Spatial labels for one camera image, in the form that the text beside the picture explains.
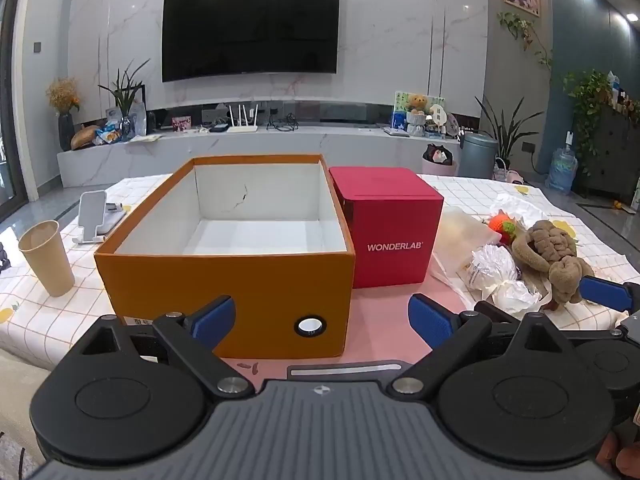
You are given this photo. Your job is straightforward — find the tall leafy floor plant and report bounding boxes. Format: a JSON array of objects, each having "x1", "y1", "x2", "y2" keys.
[{"x1": 475, "y1": 95, "x2": 543, "y2": 171}]

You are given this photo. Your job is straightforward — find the red cardboard box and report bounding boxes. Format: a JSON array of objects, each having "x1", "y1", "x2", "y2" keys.
[{"x1": 328, "y1": 166, "x2": 445, "y2": 290}]

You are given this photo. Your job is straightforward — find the small teddy bear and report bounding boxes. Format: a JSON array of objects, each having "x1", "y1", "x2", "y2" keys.
[{"x1": 406, "y1": 92, "x2": 430, "y2": 133}]

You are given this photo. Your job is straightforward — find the grey trash can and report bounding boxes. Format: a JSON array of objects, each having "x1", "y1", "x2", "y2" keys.
[{"x1": 459, "y1": 133, "x2": 498, "y2": 180}]

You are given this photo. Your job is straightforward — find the black wall television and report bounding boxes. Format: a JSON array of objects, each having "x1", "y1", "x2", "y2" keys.
[{"x1": 161, "y1": 0, "x2": 342, "y2": 83}]

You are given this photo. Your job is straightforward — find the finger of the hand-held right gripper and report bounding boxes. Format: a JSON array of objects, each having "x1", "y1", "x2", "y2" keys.
[
  {"x1": 579, "y1": 275, "x2": 640, "y2": 313},
  {"x1": 567, "y1": 310, "x2": 640, "y2": 348}
]

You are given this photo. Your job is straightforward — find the white phone stand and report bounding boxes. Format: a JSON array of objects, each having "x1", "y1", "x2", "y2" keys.
[{"x1": 72, "y1": 190, "x2": 128, "y2": 245}]

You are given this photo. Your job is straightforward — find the pink bin with black bag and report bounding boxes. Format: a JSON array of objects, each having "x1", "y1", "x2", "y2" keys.
[{"x1": 421, "y1": 143, "x2": 455, "y2": 176}]

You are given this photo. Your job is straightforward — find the trailing vine plant on cabinet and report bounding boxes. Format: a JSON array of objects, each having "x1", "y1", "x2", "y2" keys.
[{"x1": 562, "y1": 71, "x2": 613, "y2": 171}]

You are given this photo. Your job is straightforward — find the brown bread loaf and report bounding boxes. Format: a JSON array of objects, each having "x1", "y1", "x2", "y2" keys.
[{"x1": 70, "y1": 125, "x2": 103, "y2": 151}]

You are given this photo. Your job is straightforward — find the trailing vine plant on wall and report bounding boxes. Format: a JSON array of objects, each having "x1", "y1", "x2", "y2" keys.
[{"x1": 497, "y1": 11, "x2": 553, "y2": 81}]

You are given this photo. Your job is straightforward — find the green plant in glass vase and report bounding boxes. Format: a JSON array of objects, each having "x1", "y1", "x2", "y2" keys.
[{"x1": 97, "y1": 59, "x2": 151, "y2": 138}]

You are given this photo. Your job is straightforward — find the checked lemon print tablecloth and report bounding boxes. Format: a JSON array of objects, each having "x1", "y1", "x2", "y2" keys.
[{"x1": 0, "y1": 172, "x2": 640, "y2": 376}]

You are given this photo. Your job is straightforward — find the person's right hand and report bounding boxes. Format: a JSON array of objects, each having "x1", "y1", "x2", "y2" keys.
[{"x1": 600, "y1": 432, "x2": 640, "y2": 480}]

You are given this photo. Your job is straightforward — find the black cables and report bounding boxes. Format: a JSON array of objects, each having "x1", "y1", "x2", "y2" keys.
[{"x1": 266, "y1": 110, "x2": 298, "y2": 132}]

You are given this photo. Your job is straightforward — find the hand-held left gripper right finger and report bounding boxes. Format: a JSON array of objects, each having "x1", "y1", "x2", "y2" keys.
[{"x1": 391, "y1": 294, "x2": 568, "y2": 396}]

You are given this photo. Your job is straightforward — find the clear plastic bag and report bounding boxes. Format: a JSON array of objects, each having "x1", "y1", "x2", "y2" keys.
[{"x1": 487, "y1": 192, "x2": 556, "y2": 231}]

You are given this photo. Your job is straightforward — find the white marble television console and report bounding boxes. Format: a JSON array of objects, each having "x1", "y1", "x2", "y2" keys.
[{"x1": 56, "y1": 105, "x2": 481, "y2": 188}]

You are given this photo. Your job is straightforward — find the brown paper cup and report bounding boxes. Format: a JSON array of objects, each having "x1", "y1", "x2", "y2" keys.
[{"x1": 18, "y1": 220, "x2": 76, "y2": 297}]

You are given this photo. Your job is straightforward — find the blue water bottle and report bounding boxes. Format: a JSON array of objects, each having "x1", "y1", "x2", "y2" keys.
[{"x1": 545, "y1": 130, "x2": 579, "y2": 195}]

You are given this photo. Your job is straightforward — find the brown plush toy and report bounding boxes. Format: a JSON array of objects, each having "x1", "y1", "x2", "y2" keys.
[{"x1": 511, "y1": 219, "x2": 596, "y2": 306}]

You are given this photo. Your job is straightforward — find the glass sliding door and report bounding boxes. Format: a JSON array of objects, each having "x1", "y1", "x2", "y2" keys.
[{"x1": 0, "y1": 0, "x2": 28, "y2": 221}]

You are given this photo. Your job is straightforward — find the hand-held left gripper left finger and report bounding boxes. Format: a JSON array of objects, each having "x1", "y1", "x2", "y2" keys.
[{"x1": 80, "y1": 295, "x2": 253, "y2": 396}]

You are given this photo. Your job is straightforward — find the dark cabinet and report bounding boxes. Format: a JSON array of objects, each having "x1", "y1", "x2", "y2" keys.
[{"x1": 570, "y1": 105, "x2": 640, "y2": 201}]

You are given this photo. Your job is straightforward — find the orange crochet toy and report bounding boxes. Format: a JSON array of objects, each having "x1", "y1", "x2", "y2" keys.
[{"x1": 487, "y1": 214, "x2": 518, "y2": 243}]

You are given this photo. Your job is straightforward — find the packet of white pads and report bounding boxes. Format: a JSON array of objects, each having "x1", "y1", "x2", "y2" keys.
[{"x1": 467, "y1": 244, "x2": 521, "y2": 296}]

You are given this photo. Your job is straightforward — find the white router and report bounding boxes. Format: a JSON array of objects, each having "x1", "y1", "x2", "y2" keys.
[{"x1": 227, "y1": 103, "x2": 259, "y2": 133}]

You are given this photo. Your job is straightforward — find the clear plastic bags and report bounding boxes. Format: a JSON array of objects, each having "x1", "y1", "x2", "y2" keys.
[{"x1": 432, "y1": 208, "x2": 501, "y2": 281}]

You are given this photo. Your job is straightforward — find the orange cardboard box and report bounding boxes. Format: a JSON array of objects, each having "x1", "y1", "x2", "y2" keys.
[{"x1": 94, "y1": 154, "x2": 357, "y2": 361}]

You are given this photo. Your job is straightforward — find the dark vase with dried flowers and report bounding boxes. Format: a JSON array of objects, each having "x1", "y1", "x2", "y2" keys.
[{"x1": 46, "y1": 77, "x2": 81, "y2": 152}]

